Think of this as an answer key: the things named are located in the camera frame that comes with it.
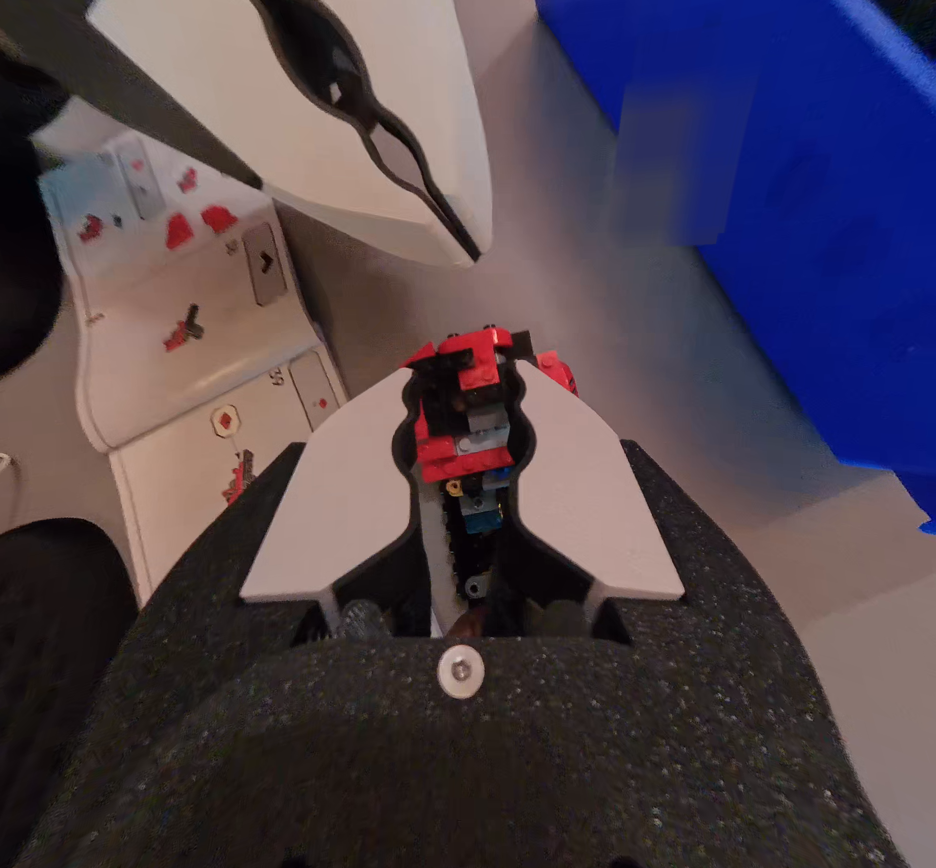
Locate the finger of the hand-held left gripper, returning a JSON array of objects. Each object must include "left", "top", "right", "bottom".
[
  {"left": 86, "top": 0, "right": 480, "bottom": 270},
  {"left": 241, "top": 0, "right": 494, "bottom": 262}
]

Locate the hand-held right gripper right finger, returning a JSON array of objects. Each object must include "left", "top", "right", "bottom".
[{"left": 510, "top": 361, "right": 687, "bottom": 617}]

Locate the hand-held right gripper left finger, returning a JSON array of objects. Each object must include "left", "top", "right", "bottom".
[{"left": 240, "top": 368, "right": 425, "bottom": 606}]

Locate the red and black lego car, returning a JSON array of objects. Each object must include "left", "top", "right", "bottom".
[{"left": 398, "top": 327, "right": 580, "bottom": 602}]

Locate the lego instruction booklet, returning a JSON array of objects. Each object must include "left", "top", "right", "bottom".
[{"left": 37, "top": 130, "right": 348, "bottom": 606}]

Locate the blue storage bin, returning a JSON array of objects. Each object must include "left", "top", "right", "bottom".
[{"left": 528, "top": 0, "right": 936, "bottom": 536}]

